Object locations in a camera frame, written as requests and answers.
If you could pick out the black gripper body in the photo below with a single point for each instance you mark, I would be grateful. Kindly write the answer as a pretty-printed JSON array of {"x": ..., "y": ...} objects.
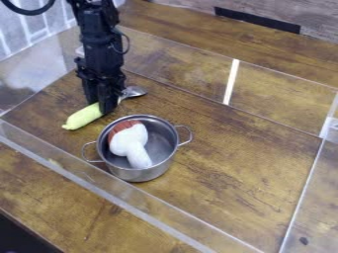
[{"x": 99, "y": 66}]

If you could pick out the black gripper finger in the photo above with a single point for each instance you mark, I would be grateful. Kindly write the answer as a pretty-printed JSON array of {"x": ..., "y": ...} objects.
[
  {"x": 89, "y": 88},
  {"x": 108, "y": 94}
]

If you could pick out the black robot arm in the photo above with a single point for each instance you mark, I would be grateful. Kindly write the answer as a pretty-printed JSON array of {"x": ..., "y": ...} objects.
[{"x": 96, "y": 18}]

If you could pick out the clear acrylic triangle stand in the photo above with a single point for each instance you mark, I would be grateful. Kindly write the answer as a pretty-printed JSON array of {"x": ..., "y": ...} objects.
[{"x": 79, "y": 51}]

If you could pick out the plush mushroom toy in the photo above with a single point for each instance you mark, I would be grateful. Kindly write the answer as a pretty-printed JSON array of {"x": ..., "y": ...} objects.
[{"x": 127, "y": 140}]

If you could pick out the stainless steel pot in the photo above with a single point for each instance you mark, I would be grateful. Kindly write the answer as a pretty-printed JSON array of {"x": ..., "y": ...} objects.
[{"x": 166, "y": 137}]

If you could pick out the black strip on wall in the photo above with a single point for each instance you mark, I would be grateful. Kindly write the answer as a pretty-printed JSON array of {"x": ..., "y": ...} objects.
[{"x": 258, "y": 20}]

